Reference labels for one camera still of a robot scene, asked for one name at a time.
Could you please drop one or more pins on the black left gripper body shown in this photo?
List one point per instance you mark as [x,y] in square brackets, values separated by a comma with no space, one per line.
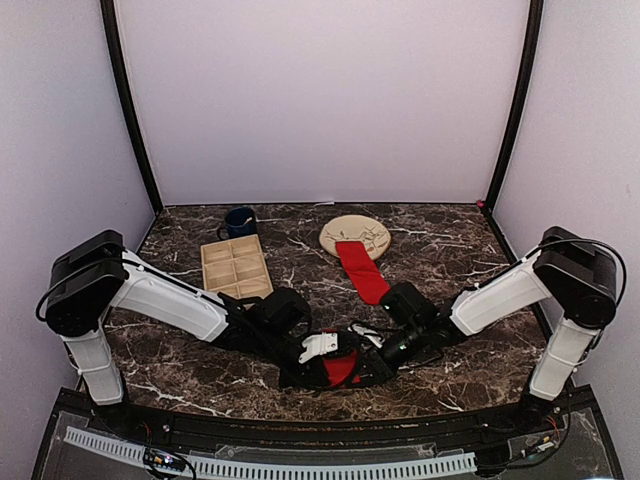
[306,373]

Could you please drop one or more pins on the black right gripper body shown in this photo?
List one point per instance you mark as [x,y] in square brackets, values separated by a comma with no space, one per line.
[412,333]

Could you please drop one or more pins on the red santa sock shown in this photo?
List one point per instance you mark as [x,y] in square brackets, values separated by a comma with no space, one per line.
[341,364]

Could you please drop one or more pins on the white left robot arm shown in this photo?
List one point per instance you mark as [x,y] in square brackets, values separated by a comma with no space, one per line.
[101,274]

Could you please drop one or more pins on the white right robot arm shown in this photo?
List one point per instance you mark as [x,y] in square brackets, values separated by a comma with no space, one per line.
[586,278]

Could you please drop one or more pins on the red sock on mat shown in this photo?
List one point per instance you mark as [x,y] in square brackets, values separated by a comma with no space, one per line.
[362,271]

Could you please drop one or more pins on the wooden compartment tray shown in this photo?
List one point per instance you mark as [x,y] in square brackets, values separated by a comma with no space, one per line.
[236,267]

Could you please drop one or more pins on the round beige woven mat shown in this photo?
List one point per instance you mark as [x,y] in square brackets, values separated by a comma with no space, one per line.
[375,237]

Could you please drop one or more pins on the dark blue mug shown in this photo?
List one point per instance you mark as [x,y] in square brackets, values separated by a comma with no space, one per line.
[238,222]

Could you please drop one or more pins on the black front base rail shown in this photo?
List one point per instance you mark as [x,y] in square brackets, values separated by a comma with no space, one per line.
[193,429]

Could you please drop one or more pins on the black right frame post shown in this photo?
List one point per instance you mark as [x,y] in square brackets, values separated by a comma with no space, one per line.
[526,64]

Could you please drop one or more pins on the black frame post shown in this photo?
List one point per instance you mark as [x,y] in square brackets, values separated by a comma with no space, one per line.
[526,64]
[128,109]

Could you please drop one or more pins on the black left frame post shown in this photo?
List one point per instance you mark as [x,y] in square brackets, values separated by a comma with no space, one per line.
[128,109]

